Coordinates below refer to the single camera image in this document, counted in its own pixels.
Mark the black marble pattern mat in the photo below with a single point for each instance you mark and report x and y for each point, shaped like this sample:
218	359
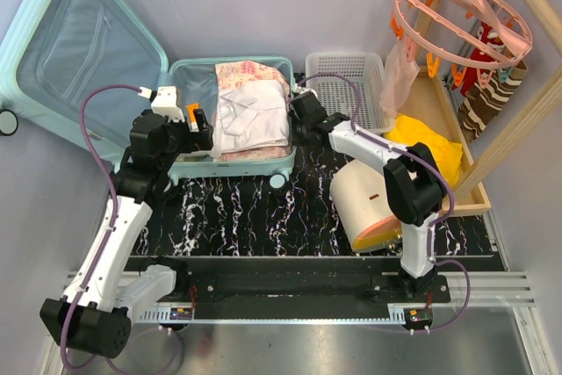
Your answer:
239	216

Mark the wooden tray base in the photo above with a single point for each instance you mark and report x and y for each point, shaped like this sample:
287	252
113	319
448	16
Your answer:
429	101

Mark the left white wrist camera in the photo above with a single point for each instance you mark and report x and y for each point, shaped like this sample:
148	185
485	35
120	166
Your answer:
165	101

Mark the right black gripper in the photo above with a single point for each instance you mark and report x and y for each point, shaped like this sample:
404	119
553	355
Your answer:
295	118

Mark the light blue hard-shell suitcase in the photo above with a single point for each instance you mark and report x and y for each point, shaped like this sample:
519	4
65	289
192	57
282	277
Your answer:
69	65

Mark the orange tube white cap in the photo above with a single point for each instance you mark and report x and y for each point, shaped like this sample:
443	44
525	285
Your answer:
191	118

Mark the white round drum box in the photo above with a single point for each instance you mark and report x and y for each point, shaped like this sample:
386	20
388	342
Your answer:
358	193

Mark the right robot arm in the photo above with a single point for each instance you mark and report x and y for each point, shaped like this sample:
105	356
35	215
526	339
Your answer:
414	186

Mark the pink round clip hanger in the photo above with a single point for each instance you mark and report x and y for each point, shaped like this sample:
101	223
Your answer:
478	36

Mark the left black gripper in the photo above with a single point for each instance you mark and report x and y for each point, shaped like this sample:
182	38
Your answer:
196	140

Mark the white perforated plastic basket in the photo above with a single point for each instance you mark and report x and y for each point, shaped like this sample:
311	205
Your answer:
350	80

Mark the brown striped cloth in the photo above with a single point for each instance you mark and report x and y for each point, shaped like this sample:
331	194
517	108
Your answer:
482	105

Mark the white shirt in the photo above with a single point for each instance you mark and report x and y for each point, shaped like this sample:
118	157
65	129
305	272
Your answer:
254	115

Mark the translucent pink plastic bag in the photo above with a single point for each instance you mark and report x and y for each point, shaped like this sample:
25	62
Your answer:
401	71

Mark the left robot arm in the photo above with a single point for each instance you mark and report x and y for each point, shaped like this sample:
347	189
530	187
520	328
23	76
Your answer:
110	243

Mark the yellow cloth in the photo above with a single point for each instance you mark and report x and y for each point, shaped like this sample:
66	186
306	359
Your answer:
447	154

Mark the cream pink-print cloth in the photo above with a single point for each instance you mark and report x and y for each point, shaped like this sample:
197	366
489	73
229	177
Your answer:
233	75

